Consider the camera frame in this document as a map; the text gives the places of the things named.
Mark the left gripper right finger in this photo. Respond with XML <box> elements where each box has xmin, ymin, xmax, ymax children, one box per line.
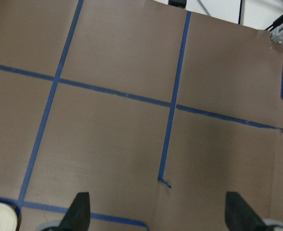
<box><xmin>224</xmin><ymin>192</ymin><xmax>267</xmax><ymax>231</ymax></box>

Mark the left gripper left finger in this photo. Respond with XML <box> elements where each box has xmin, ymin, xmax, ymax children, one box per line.
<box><xmin>59</xmin><ymin>192</ymin><xmax>90</xmax><ymax>231</ymax></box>

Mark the cream cup tray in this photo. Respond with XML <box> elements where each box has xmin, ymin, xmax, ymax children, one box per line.
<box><xmin>0</xmin><ymin>203</ymin><xmax>18</xmax><ymax>231</ymax></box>

